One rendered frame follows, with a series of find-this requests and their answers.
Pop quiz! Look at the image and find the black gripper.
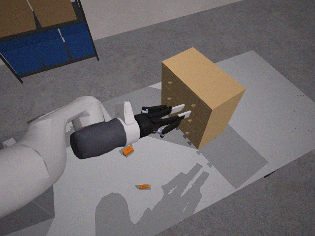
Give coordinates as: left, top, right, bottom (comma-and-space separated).
134, 104, 191, 138

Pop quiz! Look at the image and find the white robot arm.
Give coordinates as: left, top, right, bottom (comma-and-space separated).
0, 96, 140, 219

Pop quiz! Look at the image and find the small tan wooden chest of drawers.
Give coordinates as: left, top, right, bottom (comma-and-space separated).
161, 47, 246, 149

